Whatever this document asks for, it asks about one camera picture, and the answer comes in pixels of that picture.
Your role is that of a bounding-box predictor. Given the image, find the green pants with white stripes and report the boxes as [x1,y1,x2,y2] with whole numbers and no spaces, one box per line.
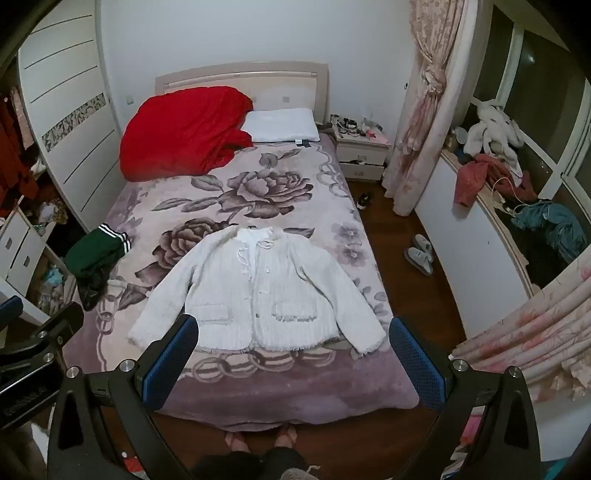
[65,224,131,282]

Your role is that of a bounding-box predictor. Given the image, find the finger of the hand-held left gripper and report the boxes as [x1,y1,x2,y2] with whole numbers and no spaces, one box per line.
[14,302,85,367]
[0,295,24,326]

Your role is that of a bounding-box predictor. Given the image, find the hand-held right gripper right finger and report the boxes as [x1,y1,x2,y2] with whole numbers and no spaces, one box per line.
[389,316,542,480]

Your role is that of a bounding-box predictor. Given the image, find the bed with white headboard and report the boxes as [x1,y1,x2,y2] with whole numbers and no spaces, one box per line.
[62,61,421,423]

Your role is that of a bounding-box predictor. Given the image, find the tied pink floral curtain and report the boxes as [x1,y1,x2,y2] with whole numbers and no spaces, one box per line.
[383,0,467,217]

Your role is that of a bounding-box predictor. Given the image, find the grey slipper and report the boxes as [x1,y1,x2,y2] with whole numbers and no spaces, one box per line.
[412,233,435,264]
[404,247,434,277]

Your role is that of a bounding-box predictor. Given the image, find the white fluffy cardigan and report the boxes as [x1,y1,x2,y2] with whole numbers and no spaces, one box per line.
[127,225,387,358]

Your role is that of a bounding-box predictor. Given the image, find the dark lace cloth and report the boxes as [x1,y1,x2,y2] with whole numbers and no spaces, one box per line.
[76,272,116,311]

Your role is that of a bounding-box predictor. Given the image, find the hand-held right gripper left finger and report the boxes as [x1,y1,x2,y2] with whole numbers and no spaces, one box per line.
[46,314,200,480]

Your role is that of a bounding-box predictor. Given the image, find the white fluffy garment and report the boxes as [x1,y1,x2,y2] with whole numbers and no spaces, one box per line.
[463,100,525,178]

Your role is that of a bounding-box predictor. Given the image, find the white wardrobe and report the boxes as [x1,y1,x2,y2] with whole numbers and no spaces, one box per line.
[18,0,134,232]

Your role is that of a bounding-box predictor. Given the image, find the white cable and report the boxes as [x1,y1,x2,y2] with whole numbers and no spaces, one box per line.
[492,178,532,213]

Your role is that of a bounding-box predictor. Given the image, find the white pillow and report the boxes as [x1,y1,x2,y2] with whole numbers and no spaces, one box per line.
[241,108,320,145]

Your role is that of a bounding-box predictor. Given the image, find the red duvet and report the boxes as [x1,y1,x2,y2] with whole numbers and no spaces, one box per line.
[119,85,254,183]

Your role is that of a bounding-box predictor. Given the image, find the teal garment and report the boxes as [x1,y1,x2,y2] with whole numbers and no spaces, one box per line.
[510,200,587,264]

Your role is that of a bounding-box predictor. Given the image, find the purple floral blanket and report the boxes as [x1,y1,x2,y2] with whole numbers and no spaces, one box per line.
[62,134,421,423]

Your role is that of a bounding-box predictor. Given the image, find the loose pink floral curtain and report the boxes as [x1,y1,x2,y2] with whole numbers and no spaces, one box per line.
[450,249,591,416]

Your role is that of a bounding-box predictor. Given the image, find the white drawer unit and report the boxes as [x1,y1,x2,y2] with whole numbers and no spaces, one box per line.
[0,208,61,324]

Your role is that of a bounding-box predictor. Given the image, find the red garment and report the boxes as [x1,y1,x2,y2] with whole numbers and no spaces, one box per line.
[454,154,536,206]

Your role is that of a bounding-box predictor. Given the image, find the black garment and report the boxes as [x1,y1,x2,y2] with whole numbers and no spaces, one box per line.
[503,210,573,287]

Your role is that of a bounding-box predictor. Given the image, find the white window sill cabinet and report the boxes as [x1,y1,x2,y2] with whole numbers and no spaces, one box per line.
[413,148,541,352]

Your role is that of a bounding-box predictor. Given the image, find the red hanging clothes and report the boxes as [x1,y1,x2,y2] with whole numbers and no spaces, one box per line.
[0,95,40,217]

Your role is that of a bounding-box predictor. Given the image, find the person's left foot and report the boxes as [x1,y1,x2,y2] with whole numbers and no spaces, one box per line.
[224,430,252,455]

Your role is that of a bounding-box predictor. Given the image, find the white nightstand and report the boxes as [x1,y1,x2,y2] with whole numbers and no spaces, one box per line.
[332,124,393,182]

